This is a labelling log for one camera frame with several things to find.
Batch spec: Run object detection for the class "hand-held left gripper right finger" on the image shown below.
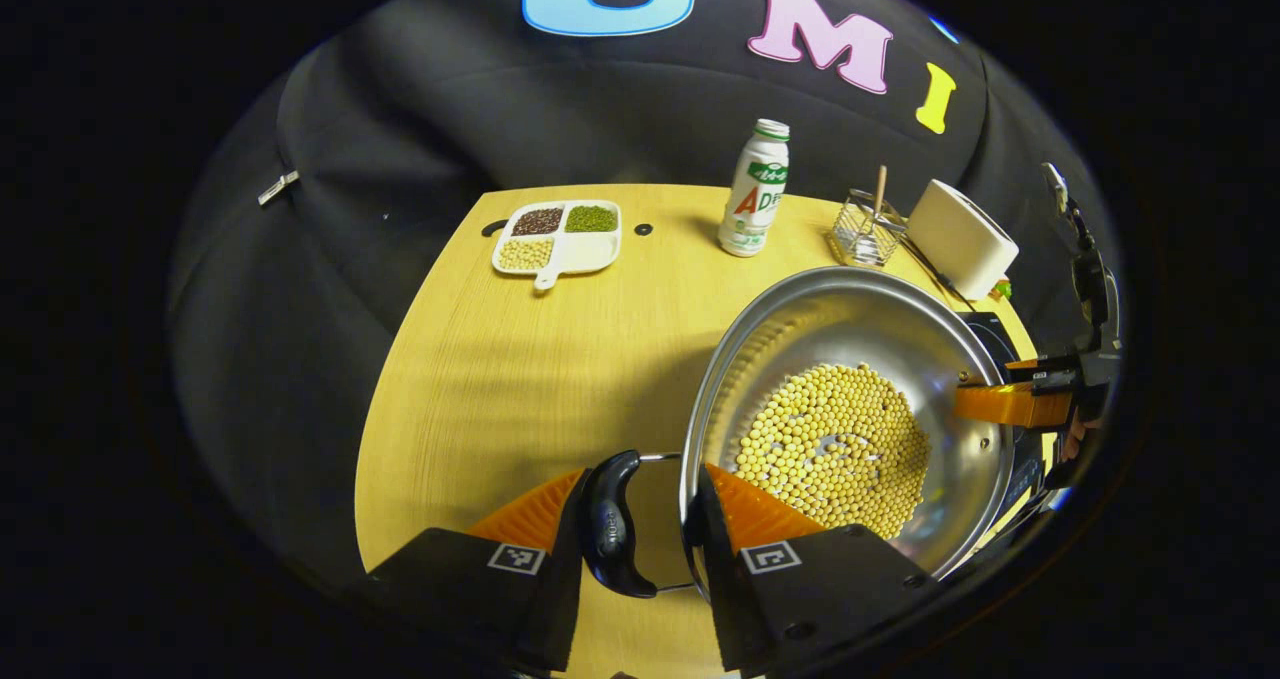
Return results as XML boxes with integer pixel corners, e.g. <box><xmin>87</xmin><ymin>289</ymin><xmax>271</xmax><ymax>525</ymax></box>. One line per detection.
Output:
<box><xmin>685</xmin><ymin>464</ymin><xmax>936</xmax><ymax>675</ymax></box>

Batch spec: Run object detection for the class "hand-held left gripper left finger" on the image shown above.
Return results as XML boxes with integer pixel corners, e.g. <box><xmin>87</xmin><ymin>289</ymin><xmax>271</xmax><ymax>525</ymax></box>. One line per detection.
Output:
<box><xmin>365</xmin><ymin>467</ymin><xmax>591</xmax><ymax>672</ymax></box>

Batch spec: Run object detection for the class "black induction cooktop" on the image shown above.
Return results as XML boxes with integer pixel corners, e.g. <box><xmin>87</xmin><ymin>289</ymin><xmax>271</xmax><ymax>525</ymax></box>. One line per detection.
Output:
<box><xmin>962</xmin><ymin>311</ymin><xmax>1053</xmax><ymax>525</ymax></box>

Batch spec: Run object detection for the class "stainless steel pot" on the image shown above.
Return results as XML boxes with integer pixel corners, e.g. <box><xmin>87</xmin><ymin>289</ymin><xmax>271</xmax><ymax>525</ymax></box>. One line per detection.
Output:
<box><xmin>580</xmin><ymin>266</ymin><xmax>1017</xmax><ymax>600</ymax></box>

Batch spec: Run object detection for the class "white toaster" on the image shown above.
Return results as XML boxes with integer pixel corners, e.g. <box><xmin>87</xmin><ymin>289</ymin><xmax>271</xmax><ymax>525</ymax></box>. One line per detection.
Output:
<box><xmin>908</xmin><ymin>179</ymin><xmax>1020</xmax><ymax>302</ymax></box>

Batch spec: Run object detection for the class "pile of yellow soybeans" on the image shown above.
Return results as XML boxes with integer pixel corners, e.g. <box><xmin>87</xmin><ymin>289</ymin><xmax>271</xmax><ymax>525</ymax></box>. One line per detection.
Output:
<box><xmin>735</xmin><ymin>362</ymin><xmax>932</xmax><ymax>542</ymax></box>

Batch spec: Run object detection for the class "white green drink bottle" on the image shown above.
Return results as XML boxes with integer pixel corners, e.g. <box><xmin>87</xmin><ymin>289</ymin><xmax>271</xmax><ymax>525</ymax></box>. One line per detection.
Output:
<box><xmin>718</xmin><ymin>119</ymin><xmax>791</xmax><ymax>258</ymax></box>

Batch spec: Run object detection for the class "white divided bean plate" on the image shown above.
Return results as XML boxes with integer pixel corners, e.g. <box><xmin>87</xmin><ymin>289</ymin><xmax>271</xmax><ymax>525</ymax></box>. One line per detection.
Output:
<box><xmin>490</xmin><ymin>200</ymin><xmax>623</xmax><ymax>292</ymax></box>

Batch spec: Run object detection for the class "black backdrop cloth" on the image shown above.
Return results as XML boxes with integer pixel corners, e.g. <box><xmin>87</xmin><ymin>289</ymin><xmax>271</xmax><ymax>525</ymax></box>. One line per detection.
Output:
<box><xmin>165</xmin><ymin>0</ymin><xmax>1121</xmax><ymax>600</ymax></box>

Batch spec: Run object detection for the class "black power cable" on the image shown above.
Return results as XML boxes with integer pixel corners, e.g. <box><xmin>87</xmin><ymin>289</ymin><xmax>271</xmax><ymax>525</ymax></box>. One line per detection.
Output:
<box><xmin>900</xmin><ymin>239</ymin><xmax>977</xmax><ymax>312</ymax></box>

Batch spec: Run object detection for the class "wire mesh utensil holder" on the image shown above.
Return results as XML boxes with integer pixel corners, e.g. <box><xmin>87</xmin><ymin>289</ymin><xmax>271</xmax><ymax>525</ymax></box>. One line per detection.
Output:
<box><xmin>830</xmin><ymin>189</ymin><xmax>909</xmax><ymax>268</ymax></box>

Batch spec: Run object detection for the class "wooden handled spoon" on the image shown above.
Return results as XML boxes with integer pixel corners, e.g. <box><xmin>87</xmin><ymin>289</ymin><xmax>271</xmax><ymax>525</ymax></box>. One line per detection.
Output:
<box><xmin>866</xmin><ymin>166</ymin><xmax>889</xmax><ymax>260</ymax></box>

